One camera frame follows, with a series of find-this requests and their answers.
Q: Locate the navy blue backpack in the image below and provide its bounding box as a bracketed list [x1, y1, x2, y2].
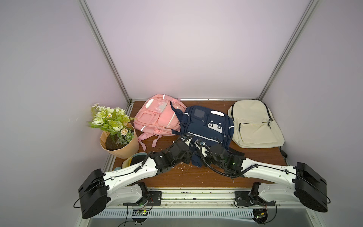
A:
[173, 106, 234, 167]

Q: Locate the cream canvas backpack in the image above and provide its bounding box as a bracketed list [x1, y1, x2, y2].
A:
[227, 100, 285, 149]

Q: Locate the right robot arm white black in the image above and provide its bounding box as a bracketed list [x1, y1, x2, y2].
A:
[199, 144, 331, 213]

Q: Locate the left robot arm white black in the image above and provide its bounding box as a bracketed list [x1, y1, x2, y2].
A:
[78, 139, 197, 219]

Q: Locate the pink backpack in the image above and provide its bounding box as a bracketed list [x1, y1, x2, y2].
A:
[133, 94, 187, 150]

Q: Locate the brown paper flower pot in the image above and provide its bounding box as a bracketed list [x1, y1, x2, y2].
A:
[100, 123, 140, 159]

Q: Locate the yellow item in bowl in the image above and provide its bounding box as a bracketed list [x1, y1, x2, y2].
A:
[122, 157, 132, 169]

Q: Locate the artificial green flower bouquet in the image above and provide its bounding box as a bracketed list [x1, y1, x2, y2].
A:
[89, 104, 135, 146]

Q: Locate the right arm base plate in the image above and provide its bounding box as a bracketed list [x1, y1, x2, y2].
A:
[234, 191, 276, 208]

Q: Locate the teal bowl with handle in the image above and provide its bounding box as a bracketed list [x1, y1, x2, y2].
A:
[114, 152, 147, 171]

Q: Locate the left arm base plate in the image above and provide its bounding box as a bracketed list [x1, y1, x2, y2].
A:
[123, 191, 162, 207]

